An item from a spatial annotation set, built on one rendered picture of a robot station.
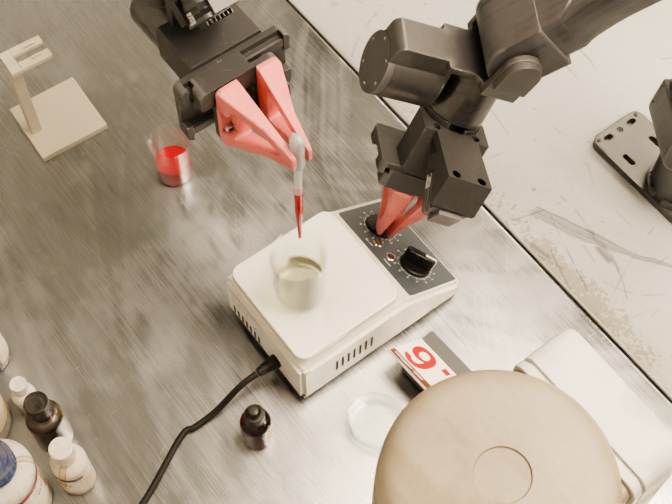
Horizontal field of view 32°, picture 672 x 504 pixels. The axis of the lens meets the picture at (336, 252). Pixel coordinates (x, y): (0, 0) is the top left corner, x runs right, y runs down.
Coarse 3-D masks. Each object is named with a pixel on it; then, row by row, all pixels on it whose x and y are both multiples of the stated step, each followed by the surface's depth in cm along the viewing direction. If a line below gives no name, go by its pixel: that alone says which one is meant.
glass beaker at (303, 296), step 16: (288, 240) 106; (304, 240) 107; (320, 240) 106; (272, 256) 105; (288, 256) 109; (320, 256) 108; (272, 272) 105; (320, 272) 104; (288, 288) 105; (304, 288) 105; (320, 288) 107; (288, 304) 108; (304, 304) 108
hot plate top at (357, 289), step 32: (320, 224) 114; (256, 256) 112; (352, 256) 112; (256, 288) 111; (352, 288) 111; (384, 288) 111; (288, 320) 109; (320, 320) 109; (352, 320) 109; (320, 352) 108
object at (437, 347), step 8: (424, 336) 118; (432, 336) 118; (408, 344) 115; (424, 344) 117; (432, 344) 117; (440, 344) 117; (392, 352) 113; (432, 352) 117; (440, 352) 117; (448, 352) 117; (400, 360) 112; (440, 360) 116; (448, 360) 116; (456, 360) 116; (408, 368) 112; (448, 368) 116; (456, 368) 116; (464, 368) 116; (408, 376) 115; (416, 384) 115
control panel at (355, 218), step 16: (368, 208) 120; (352, 224) 117; (368, 240) 116; (384, 240) 117; (400, 240) 118; (416, 240) 120; (384, 256) 116; (400, 256) 117; (432, 256) 119; (400, 272) 115; (432, 272) 117; (448, 272) 118; (416, 288) 114
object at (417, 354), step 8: (416, 344) 116; (400, 352) 113; (408, 352) 114; (416, 352) 115; (424, 352) 116; (408, 360) 113; (416, 360) 114; (424, 360) 114; (432, 360) 115; (416, 368) 113; (424, 368) 113; (432, 368) 114; (440, 368) 115; (424, 376) 112; (432, 376) 113; (440, 376) 114; (448, 376) 114; (432, 384) 112
